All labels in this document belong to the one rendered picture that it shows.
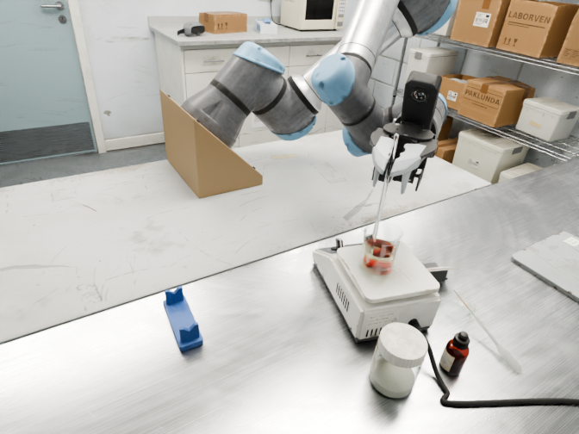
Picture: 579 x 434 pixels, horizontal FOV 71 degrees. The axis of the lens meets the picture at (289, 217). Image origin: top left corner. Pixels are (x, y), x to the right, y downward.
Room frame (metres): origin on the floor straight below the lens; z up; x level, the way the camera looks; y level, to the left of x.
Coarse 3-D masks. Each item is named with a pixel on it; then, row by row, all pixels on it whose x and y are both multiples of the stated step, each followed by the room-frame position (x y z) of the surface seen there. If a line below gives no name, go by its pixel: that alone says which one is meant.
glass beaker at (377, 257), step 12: (372, 228) 0.49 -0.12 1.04; (384, 228) 0.49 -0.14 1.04; (396, 228) 0.48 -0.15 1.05; (372, 240) 0.45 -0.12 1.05; (384, 240) 0.44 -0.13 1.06; (396, 240) 0.45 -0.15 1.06; (360, 252) 0.47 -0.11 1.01; (372, 252) 0.45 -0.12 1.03; (384, 252) 0.45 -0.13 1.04; (396, 252) 0.46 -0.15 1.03; (360, 264) 0.46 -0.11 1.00; (372, 264) 0.45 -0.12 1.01; (384, 264) 0.45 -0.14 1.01; (372, 276) 0.45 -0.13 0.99; (384, 276) 0.45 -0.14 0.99
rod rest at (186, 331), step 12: (180, 288) 0.45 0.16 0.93; (168, 300) 0.44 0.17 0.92; (180, 300) 0.45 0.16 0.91; (168, 312) 0.42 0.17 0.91; (180, 312) 0.43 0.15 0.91; (180, 324) 0.40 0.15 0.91; (192, 324) 0.40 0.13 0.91; (180, 336) 0.37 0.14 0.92; (192, 336) 0.38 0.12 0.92; (180, 348) 0.36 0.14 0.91
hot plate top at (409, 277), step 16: (352, 256) 0.50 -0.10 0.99; (400, 256) 0.51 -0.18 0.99; (352, 272) 0.46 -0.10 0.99; (400, 272) 0.46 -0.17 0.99; (416, 272) 0.47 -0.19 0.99; (368, 288) 0.42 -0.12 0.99; (384, 288) 0.43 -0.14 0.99; (400, 288) 0.43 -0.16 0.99; (416, 288) 0.43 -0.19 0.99; (432, 288) 0.43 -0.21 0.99
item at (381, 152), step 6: (384, 138) 0.54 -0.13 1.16; (378, 144) 0.52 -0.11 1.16; (384, 144) 0.52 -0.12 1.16; (390, 144) 0.52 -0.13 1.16; (372, 150) 0.51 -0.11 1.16; (378, 150) 0.50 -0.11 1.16; (384, 150) 0.50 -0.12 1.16; (390, 150) 0.50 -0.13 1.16; (372, 156) 0.51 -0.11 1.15; (378, 156) 0.49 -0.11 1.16; (384, 156) 0.48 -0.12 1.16; (378, 162) 0.48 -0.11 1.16; (384, 162) 0.47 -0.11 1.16; (378, 168) 0.47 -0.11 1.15; (384, 168) 0.46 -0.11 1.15; (378, 174) 0.51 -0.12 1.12
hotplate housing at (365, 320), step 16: (320, 256) 0.55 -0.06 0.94; (336, 256) 0.52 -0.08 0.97; (320, 272) 0.55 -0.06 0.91; (336, 272) 0.48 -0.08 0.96; (336, 288) 0.48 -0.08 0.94; (352, 288) 0.44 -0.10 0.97; (336, 304) 0.47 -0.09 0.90; (352, 304) 0.42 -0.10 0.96; (368, 304) 0.41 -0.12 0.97; (384, 304) 0.41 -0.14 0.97; (400, 304) 0.42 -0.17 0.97; (416, 304) 0.42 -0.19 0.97; (432, 304) 0.43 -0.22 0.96; (352, 320) 0.41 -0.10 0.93; (368, 320) 0.40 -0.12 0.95; (384, 320) 0.41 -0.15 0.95; (400, 320) 0.42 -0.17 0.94; (416, 320) 0.42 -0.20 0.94; (432, 320) 0.44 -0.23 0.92; (368, 336) 0.40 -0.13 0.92
